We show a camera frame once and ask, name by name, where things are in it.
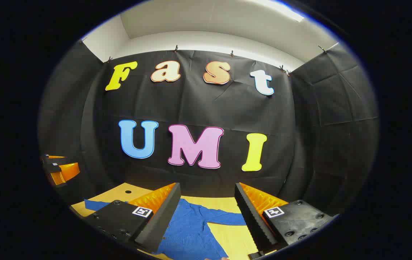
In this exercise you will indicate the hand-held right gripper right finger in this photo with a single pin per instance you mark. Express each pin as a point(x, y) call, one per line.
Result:
point(251, 216)

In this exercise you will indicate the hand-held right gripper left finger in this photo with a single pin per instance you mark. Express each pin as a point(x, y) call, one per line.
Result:
point(164, 213)

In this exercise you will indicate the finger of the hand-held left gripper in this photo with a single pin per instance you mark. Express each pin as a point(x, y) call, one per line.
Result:
point(52, 159)
point(67, 170)

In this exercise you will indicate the black backdrop cloth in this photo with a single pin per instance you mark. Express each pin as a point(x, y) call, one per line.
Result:
point(209, 104)

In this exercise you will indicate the blue button shirt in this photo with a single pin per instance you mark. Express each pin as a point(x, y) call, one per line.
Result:
point(188, 231)

